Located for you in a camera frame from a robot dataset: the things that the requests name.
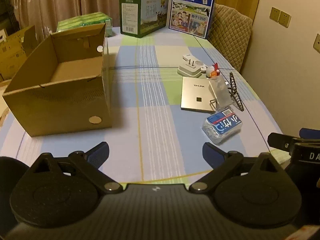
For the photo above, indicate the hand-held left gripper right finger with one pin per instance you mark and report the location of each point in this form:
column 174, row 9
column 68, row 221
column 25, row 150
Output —
column 212, row 155

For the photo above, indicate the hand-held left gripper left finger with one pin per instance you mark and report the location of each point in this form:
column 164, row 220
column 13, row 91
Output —
column 98, row 155

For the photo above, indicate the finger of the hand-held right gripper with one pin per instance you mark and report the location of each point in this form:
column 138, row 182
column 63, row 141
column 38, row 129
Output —
column 310, row 133
column 280, row 141

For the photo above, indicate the clear floss pick box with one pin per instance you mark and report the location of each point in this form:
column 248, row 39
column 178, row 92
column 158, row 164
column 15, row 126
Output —
column 220, row 127

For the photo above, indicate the cardboard box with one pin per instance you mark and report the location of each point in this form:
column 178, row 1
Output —
column 62, row 110

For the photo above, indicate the silver router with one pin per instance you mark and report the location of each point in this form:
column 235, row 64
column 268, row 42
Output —
column 195, row 95

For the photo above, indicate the metal binder clip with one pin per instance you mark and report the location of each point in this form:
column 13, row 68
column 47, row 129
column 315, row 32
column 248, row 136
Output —
column 221, row 91

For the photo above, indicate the blue cat figurine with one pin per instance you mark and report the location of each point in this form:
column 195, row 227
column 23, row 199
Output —
column 212, row 71

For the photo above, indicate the white square power adapter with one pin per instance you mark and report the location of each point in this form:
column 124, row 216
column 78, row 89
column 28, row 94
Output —
column 187, row 71

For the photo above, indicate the white remote control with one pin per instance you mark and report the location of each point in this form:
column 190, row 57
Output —
column 187, row 56

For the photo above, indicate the quilted chair back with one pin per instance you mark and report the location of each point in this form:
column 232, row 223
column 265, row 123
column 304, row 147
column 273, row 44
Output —
column 232, row 35

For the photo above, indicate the flat cardboard carton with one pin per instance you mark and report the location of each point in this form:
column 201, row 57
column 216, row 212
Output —
column 12, row 52

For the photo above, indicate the green shrink-wrapped pack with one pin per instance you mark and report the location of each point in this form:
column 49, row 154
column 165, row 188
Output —
column 82, row 20

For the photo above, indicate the blue milk carton box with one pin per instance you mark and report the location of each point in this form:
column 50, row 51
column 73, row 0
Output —
column 192, row 10

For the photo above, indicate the green milk carton box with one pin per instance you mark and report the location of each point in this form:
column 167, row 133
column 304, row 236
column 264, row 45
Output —
column 145, row 15

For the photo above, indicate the beige round-hole wall socket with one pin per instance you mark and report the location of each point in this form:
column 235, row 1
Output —
column 317, row 43

